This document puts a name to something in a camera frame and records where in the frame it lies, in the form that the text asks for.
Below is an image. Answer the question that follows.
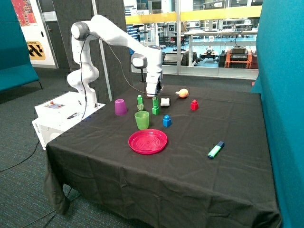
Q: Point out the teal partition wall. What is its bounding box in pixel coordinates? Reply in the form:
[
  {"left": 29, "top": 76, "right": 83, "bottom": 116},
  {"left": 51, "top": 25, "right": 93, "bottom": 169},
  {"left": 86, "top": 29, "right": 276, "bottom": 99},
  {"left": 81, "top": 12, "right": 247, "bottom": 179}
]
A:
[{"left": 251, "top": 0, "right": 304, "bottom": 228}]

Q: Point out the purple upturned cup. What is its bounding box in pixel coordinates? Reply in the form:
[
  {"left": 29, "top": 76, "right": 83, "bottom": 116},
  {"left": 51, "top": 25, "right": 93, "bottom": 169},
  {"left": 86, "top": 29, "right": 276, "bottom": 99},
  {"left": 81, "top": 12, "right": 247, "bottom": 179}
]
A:
[{"left": 114, "top": 99, "right": 127, "bottom": 115}]

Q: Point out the black floor cable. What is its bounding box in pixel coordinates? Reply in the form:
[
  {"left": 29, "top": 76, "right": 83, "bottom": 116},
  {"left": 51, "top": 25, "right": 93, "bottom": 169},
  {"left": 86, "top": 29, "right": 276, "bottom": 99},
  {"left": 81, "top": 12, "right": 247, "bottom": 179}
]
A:
[{"left": 0, "top": 140, "right": 40, "bottom": 173}]

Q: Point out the black tablecloth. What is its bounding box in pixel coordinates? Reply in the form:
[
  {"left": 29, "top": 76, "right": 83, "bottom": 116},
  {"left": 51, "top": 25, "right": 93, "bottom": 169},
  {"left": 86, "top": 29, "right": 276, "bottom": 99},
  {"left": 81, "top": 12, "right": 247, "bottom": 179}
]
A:
[{"left": 43, "top": 85, "right": 282, "bottom": 228}]

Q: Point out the blue block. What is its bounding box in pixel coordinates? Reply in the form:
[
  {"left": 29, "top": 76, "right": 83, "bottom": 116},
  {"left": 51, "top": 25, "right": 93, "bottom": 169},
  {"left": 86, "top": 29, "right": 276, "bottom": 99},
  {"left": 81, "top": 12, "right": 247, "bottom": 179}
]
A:
[{"left": 163, "top": 115, "right": 172, "bottom": 127}]

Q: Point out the small green toy pepper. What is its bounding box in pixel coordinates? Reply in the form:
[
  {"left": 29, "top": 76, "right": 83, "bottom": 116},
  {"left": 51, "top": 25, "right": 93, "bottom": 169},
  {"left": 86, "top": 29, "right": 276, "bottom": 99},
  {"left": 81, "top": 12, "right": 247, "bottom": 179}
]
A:
[{"left": 137, "top": 104, "right": 144, "bottom": 112}]

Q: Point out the orange toy fruit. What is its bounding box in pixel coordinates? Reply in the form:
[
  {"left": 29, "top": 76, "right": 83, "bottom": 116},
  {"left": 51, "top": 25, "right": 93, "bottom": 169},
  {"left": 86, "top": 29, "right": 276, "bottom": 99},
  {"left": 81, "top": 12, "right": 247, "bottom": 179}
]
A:
[{"left": 175, "top": 88, "right": 189, "bottom": 98}]

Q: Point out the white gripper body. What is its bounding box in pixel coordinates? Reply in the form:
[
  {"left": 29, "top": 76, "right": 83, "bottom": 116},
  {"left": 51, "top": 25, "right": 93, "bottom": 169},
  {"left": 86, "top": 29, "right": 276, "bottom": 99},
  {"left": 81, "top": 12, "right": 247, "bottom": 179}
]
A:
[{"left": 146, "top": 76, "right": 163, "bottom": 97}]

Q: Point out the green plastic cup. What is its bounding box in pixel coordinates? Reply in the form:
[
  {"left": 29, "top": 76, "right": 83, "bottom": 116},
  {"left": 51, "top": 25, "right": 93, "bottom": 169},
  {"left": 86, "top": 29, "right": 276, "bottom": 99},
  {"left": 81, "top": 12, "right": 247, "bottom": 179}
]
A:
[{"left": 134, "top": 111, "right": 150, "bottom": 130}]

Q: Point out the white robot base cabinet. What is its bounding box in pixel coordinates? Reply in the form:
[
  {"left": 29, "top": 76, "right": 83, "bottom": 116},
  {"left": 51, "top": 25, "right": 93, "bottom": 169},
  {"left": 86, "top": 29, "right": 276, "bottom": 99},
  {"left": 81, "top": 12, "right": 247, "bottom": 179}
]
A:
[{"left": 32, "top": 92, "right": 105, "bottom": 150}]

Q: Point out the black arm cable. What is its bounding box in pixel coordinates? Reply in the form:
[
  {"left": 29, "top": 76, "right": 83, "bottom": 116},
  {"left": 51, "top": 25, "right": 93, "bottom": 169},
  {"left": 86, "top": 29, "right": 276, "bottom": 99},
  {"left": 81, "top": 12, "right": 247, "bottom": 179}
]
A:
[{"left": 79, "top": 33, "right": 149, "bottom": 122}]

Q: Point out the pink plastic plate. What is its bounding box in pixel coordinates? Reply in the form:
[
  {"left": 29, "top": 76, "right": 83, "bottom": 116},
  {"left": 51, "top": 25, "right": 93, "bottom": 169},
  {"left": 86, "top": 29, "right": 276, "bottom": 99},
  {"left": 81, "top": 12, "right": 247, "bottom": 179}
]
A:
[{"left": 128, "top": 129, "right": 168, "bottom": 155}]

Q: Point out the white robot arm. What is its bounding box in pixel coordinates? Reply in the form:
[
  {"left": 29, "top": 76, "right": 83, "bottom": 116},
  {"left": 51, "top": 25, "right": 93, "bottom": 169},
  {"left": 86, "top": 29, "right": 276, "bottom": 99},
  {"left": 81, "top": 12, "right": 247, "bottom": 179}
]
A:
[{"left": 67, "top": 15, "right": 163, "bottom": 109}]

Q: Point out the red block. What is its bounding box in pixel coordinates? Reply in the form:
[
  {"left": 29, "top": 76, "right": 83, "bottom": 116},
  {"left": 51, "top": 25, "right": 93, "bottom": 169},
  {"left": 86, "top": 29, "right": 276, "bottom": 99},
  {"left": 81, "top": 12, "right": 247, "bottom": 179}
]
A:
[{"left": 190, "top": 100, "right": 199, "bottom": 111}]

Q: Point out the teal sofa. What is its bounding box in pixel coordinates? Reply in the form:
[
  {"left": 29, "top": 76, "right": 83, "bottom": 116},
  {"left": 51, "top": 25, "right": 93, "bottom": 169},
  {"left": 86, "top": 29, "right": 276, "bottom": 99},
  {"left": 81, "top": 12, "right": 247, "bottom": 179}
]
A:
[{"left": 0, "top": 0, "right": 39, "bottom": 91}]

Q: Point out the white sponge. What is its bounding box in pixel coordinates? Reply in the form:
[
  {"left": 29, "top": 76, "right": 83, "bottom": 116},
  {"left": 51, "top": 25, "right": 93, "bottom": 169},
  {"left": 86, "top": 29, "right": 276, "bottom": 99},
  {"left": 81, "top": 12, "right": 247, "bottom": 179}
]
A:
[{"left": 160, "top": 98, "right": 170, "bottom": 107}]

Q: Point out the green highlighter marker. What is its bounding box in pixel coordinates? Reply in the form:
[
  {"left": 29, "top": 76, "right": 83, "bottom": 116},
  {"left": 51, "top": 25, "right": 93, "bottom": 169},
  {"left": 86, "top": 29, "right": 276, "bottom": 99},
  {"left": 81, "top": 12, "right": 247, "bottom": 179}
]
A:
[{"left": 207, "top": 141, "right": 225, "bottom": 159}]

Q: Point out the black camera tripod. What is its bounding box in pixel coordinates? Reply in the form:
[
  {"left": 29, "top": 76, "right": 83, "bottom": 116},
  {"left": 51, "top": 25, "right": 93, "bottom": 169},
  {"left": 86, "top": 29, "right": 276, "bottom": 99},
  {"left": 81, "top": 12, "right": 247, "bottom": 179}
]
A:
[{"left": 140, "top": 69, "right": 146, "bottom": 83}]

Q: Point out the green block back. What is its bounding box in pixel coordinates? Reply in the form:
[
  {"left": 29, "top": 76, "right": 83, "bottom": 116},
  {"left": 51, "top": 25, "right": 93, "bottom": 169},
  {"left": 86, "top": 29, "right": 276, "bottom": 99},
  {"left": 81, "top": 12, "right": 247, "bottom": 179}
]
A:
[{"left": 137, "top": 95, "right": 143, "bottom": 105}]

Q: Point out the green block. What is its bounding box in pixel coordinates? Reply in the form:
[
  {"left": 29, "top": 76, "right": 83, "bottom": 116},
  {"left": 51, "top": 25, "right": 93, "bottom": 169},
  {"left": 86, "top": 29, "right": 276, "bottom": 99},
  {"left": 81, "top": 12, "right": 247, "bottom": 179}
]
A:
[
  {"left": 137, "top": 95, "right": 143, "bottom": 105},
  {"left": 152, "top": 96, "right": 159, "bottom": 107},
  {"left": 152, "top": 106, "right": 160, "bottom": 115}
]

